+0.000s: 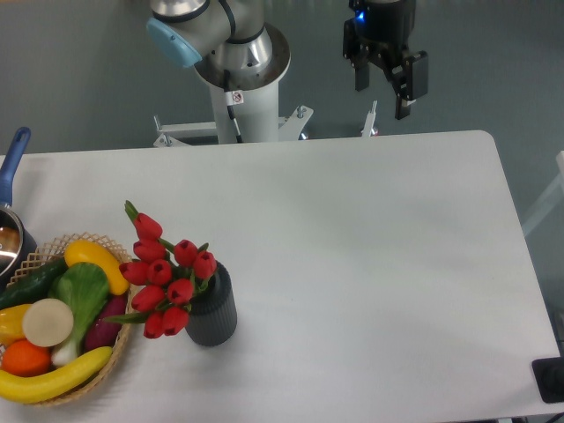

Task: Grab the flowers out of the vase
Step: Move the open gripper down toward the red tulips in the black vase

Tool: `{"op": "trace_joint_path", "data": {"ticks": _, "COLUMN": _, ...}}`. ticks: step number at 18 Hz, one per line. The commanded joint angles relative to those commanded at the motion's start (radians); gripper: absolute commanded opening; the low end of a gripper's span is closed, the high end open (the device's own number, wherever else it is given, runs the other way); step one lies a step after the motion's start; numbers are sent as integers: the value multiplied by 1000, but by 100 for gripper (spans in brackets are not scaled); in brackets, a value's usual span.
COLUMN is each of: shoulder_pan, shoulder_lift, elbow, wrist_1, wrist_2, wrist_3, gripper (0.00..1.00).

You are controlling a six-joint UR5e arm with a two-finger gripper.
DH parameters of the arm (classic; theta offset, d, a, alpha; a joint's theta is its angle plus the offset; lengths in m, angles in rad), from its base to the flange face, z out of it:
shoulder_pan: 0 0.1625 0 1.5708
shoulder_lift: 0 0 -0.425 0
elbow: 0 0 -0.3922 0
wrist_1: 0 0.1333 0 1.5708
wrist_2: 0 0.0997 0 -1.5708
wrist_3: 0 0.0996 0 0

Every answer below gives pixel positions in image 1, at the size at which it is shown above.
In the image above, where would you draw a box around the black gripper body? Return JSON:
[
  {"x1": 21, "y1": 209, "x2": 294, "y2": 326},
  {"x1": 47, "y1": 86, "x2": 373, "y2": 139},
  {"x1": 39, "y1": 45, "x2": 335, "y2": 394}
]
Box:
[{"x1": 343, "y1": 0, "x2": 416, "y2": 84}]

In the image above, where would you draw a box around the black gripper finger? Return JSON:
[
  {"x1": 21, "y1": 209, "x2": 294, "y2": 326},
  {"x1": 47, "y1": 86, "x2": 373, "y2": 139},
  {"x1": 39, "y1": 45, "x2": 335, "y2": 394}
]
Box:
[
  {"x1": 351, "y1": 39, "x2": 370, "y2": 92},
  {"x1": 392, "y1": 50, "x2": 429, "y2": 120}
]

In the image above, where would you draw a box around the red tulip bouquet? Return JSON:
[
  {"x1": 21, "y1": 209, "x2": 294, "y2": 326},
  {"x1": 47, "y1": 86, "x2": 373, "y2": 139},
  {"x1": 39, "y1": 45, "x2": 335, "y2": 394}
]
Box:
[{"x1": 103, "y1": 200, "x2": 218, "y2": 339}]

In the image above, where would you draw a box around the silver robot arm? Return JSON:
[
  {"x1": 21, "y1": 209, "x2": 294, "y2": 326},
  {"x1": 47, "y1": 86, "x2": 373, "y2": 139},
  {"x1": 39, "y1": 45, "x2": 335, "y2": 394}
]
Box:
[{"x1": 146, "y1": 1, "x2": 428, "y2": 119}]

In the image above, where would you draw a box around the dark grey ribbed vase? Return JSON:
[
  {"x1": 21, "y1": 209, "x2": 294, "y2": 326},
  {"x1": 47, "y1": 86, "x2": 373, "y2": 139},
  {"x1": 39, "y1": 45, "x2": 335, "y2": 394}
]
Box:
[{"x1": 186, "y1": 262, "x2": 238, "y2": 347}]

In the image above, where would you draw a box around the black device at edge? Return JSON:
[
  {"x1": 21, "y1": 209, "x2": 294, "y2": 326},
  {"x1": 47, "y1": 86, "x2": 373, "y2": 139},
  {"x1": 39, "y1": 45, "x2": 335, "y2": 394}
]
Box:
[{"x1": 531, "y1": 357, "x2": 564, "y2": 404}]

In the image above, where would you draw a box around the green bok choy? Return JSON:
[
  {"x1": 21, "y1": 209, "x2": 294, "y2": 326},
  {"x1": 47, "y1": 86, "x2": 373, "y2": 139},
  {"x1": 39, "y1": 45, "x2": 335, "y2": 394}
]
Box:
[{"x1": 48, "y1": 263, "x2": 109, "y2": 367}]

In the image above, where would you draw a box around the woven wicker basket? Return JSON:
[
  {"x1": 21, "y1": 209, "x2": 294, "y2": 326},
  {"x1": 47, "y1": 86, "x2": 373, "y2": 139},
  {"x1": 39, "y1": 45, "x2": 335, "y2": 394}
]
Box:
[{"x1": 9, "y1": 233, "x2": 130, "y2": 406}]

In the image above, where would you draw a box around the purple sweet potato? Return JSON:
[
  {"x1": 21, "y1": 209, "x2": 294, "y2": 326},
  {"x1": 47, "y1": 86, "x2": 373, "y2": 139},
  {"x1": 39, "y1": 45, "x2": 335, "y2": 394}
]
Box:
[{"x1": 83, "y1": 294, "x2": 127, "y2": 353}]

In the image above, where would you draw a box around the green cucumber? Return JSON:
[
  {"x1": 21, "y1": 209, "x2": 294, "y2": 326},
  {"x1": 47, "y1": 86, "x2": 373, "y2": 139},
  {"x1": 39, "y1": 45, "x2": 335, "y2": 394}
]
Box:
[{"x1": 1, "y1": 258, "x2": 67, "y2": 309}]

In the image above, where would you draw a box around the beige round slice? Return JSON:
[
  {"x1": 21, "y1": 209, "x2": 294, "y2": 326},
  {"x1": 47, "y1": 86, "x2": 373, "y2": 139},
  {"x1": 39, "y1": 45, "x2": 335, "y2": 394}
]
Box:
[{"x1": 22, "y1": 298, "x2": 74, "y2": 347}]

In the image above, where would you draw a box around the yellow bell pepper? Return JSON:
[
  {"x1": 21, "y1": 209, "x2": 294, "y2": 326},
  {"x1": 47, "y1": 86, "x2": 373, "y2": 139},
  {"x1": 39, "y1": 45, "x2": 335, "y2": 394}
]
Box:
[{"x1": 0, "y1": 304, "x2": 31, "y2": 346}]

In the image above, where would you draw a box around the orange fruit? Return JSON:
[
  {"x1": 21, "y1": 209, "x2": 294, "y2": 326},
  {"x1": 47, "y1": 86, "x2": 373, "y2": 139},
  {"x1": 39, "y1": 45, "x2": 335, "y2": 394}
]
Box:
[{"x1": 1, "y1": 339, "x2": 51, "y2": 377}]

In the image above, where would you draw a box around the yellow banana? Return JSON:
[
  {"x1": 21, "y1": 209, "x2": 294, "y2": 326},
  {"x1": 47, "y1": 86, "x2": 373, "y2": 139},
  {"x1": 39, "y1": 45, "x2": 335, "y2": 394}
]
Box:
[{"x1": 1, "y1": 346, "x2": 113, "y2": 404}]

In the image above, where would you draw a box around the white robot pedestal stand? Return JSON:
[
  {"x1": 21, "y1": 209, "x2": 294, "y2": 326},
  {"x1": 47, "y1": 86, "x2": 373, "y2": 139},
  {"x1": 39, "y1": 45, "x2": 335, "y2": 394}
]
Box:
[{"x1": 152, "y1": 78, "x2": 381, "y2": 149}]

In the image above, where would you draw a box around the white frame at right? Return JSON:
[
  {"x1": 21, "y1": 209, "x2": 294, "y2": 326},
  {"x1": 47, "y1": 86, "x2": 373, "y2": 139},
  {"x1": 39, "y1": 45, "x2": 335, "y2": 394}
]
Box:
[{"x1": 521, "y1": 151, "x2": 563, "y2": 238}]

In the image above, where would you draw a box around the blue handled steel pot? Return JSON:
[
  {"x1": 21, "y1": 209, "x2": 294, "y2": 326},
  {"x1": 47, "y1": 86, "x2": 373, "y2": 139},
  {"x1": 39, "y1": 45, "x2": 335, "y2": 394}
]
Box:
[{"x1": 1, "y1": 127, "x2": 37, "y2": 292}]

